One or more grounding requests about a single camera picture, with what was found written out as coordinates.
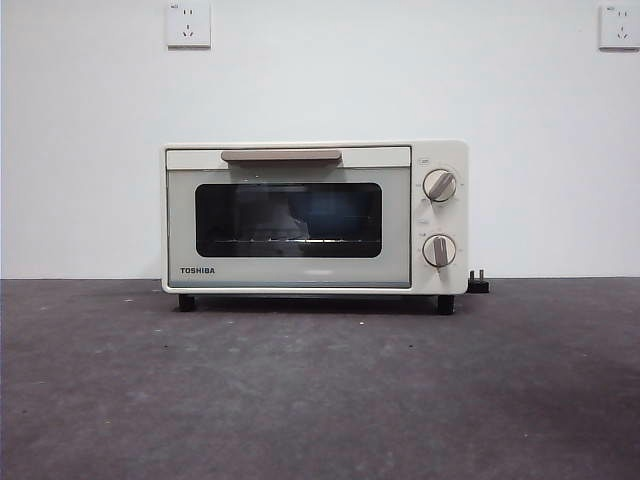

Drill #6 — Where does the blue ribbed bowl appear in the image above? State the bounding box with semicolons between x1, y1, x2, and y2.
287;192;374;240

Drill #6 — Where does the white toaster oven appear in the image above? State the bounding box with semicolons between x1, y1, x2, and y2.
160;139;470;315

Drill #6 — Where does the beige oven knob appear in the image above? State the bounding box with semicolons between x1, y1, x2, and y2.
422;233;457;270
422;168;459;204

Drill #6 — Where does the black power plug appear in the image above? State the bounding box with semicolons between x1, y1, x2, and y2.
467;269;491;295

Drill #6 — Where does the metal wire oven rack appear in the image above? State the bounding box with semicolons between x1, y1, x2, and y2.
209;237;369;247

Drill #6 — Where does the white wall socket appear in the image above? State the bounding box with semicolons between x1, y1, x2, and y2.
167;2;212;50
598;5;640;51

